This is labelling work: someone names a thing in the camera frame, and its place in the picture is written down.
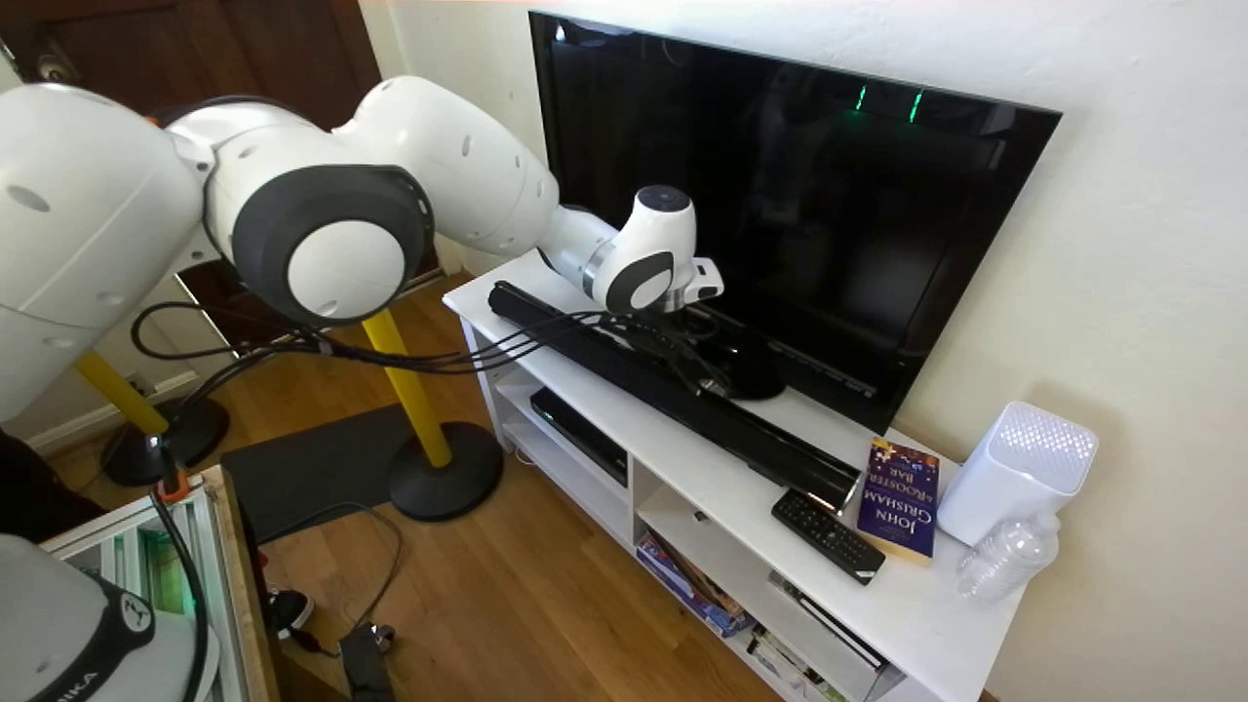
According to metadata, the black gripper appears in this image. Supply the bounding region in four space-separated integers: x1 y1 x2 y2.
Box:
656 290 740 361

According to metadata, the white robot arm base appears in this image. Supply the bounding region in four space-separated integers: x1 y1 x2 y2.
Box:
0 530 161 702

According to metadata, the long black soundbar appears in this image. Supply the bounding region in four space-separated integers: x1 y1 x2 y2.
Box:
486 275 867 512

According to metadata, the black media player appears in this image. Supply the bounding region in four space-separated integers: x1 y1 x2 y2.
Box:
526 381 630 487

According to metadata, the black flat screen television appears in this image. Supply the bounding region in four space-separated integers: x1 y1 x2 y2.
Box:
526 9 1063 438

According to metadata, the black remote control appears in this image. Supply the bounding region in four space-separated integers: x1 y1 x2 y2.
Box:
769 483 887 586

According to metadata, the stack of books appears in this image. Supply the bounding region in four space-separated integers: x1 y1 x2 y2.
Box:
630 520 757 638

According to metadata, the blue paperback book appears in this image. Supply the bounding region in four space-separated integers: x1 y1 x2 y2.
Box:
855 438 945 563

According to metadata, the yellow pole stand black base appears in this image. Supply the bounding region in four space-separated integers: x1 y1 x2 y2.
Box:
354 307 505 526
72 346 232 490

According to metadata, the white device in cabinet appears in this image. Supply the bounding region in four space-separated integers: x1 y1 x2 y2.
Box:
757 568 895 702

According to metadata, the white television cabinet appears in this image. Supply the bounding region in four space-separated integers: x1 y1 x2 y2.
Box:
441 248 1025 702

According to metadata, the white ribbed container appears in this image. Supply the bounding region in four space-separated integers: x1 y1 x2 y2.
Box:
932 398 1102 550

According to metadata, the clear plastic bottle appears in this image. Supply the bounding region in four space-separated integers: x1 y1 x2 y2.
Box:
950 512 1063 616

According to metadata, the black floor mat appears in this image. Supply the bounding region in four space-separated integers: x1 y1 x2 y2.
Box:
218 401 421 550

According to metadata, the wooden framed robot table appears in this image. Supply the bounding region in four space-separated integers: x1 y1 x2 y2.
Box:
36 464 283 702

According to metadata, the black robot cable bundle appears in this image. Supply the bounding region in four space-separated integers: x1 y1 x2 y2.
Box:
129 297 731 392

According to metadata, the black floor cable with plug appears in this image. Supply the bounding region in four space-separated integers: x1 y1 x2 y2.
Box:
256 504 404 702

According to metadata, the black cable with orange clip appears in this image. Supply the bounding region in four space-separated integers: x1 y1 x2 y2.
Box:
142 431 213 702

